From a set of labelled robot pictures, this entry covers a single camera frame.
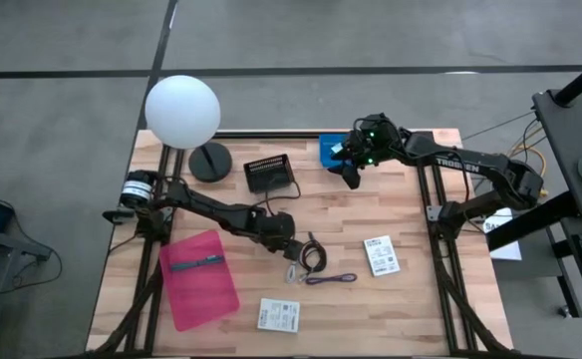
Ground thin black floor cable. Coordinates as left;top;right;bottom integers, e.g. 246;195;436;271
462;110;536;142

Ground translucent pink plastic tray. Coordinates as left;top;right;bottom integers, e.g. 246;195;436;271
158;229;241;333

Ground white and green Acer box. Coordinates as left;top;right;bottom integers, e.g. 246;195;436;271
256;297;302;334

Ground black slotted plastic basket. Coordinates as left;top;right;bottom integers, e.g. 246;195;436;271
243;153;296;194

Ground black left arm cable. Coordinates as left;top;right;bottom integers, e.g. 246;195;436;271
264;179;302;216

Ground white globe table lamp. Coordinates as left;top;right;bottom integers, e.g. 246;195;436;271
145;74;234;183

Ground white paper sheet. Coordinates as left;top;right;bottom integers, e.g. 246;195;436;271
482;206;524;262

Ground white card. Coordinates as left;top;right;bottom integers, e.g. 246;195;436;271
363;234;402;278

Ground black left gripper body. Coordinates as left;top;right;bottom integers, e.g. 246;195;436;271
258;211;297;253

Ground white grey cable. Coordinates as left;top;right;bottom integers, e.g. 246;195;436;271
284;261;308;285

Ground purple cable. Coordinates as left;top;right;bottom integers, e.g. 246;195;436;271
304;272;359;286

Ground black side desk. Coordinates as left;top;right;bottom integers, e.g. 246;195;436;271
532;87;582;340

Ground yellow power cable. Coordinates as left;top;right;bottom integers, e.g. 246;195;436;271
507;127;549;198

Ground teal cable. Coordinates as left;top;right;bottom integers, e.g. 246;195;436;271
169;254;226;273

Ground blue plastic basket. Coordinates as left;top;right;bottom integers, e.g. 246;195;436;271
318;132;352;170

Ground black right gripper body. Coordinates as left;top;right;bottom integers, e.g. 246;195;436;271
348;113;403;169

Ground black aluminium table frame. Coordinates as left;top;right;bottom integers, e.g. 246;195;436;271
89;128;511;359

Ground dark brown cable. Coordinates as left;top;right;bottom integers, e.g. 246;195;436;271
298;231;329;275

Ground black diagonal beam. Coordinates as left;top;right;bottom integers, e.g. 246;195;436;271
484;191;581;252

